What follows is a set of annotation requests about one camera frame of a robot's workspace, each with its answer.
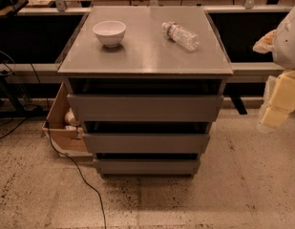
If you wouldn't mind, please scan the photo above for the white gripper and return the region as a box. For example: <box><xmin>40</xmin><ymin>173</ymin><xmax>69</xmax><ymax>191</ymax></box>
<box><xmin>253</xmin><ymin>30</ymin><xmax>295</xmax><ymax>129</ymax></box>

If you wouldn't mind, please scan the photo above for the grey drawer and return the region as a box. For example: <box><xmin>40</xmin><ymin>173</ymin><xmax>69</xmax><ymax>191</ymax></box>
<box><xmin>83</xmin><ymin>134</ymin><xmax>210</xmax><ymax>154</ymax></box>
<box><xmin>94</xmin><ymin>159</ymin><xmax>200</xmax><ymax>176</ymax></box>
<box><xmin>67</xmin><ymin>94</ymin><xmax>223</xmax><ymax>122</ymax></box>

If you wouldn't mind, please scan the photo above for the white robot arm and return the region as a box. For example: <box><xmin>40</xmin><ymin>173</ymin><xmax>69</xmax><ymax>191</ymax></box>
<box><xmin>253</xmin><ymin>6</ymin><xmax>295</xmax><ymax>133</ymax></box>

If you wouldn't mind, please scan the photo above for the grey drawer cabinet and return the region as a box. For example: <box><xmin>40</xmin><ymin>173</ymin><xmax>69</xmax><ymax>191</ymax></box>
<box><xmin>56</xmin><ymin>5</ymin><xmax>235</xmax><ymax>178</ymax></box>

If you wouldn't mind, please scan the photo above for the grey top drawer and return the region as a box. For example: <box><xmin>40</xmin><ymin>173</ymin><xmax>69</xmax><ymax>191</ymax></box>
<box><xmin>67</xmin><ymin>94</ymin><xmax>223</xmax><ymax>122</ymax></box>

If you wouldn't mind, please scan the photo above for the grey bottom drawer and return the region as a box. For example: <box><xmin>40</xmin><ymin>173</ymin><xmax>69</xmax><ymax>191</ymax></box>
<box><xmin>94</xmin><ymin>159</ymin><xmax>200</xmax><ymax>176</ymax></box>

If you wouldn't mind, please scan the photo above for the open cardboard box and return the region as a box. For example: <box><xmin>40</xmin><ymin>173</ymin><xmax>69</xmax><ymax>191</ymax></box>
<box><xmin>42</xmin><ymin>83</ymin><xmax>88</xmax><ymax>156</ymax></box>

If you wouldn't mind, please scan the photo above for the clear plastic water bottle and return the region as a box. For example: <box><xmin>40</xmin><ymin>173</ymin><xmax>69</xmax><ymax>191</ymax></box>
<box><xmin>162</xmin><ymin>21</ymin><xmax>199</xmax><ymax>52</ymax></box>

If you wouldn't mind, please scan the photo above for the white ceramic bowl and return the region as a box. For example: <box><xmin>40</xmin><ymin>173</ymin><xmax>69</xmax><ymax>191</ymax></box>
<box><xmin>93</xmin><ymin>21</ymin><xmax>126</xmax><ymax>48</ymax></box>

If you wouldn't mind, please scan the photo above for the white cup in box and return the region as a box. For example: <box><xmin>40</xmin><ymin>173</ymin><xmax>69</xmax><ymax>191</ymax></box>
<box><xmin>64</xmin><ymin>110</ymin><xmax>80</xmax><ymax>127</ymax></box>

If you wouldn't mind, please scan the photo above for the grey metal rail frame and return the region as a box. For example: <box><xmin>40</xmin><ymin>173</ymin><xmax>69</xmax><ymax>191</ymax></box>
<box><xmin>0</xmin><ymin>5</ymin><xmax>292</xmax><ymax>84</ymax></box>

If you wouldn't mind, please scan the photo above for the black floor cable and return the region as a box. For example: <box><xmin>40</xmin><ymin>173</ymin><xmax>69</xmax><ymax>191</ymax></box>
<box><xmin>44</xmin><ymin>120</ymin><xmax>108</xmax><ymax>229</ymax></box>

